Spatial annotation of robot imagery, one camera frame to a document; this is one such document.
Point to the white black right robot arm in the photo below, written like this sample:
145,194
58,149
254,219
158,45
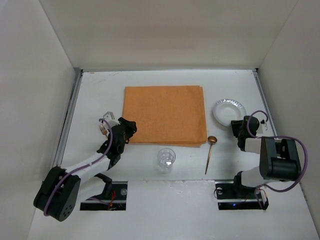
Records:
281,158

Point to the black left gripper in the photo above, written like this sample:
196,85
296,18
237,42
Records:
127,127

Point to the white round plate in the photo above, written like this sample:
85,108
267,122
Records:
227,110

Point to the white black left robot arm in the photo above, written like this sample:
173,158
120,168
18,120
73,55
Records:
63,188

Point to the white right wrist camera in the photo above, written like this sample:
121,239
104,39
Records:
263,127

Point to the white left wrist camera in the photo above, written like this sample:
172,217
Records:
109,118

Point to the orange cloth placemat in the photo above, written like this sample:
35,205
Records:
166,115

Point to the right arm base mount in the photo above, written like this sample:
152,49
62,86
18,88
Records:
230,197

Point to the copper spoon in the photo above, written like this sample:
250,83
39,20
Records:
212,140

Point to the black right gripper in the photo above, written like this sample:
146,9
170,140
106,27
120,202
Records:
238,128

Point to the clear plastic cup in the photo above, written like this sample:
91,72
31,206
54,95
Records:
166,158

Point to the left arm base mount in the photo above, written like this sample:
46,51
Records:
112,198

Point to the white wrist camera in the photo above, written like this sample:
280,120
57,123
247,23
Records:
109,118
263,127

